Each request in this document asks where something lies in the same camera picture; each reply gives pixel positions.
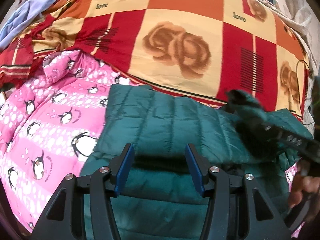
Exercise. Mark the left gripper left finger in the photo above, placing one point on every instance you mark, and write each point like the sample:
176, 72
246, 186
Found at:
64, 215

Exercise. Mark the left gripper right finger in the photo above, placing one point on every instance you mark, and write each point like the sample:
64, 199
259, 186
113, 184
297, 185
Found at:
238, 207

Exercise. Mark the dark green puffer jacket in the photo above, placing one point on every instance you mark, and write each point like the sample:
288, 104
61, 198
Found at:
159, 200

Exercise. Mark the person's right hand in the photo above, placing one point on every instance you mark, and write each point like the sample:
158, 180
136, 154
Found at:
305, 184

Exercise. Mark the pink penguin quilt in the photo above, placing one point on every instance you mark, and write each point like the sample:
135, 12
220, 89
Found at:
50, 126

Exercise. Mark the white curtain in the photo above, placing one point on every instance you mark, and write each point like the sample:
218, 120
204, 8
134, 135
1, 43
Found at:
304, 15

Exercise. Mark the red rose pattern blanket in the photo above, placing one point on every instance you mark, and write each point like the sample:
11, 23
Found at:
198, 48

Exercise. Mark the light blue cloth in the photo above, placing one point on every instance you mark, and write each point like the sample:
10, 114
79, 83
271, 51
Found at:
21, 18

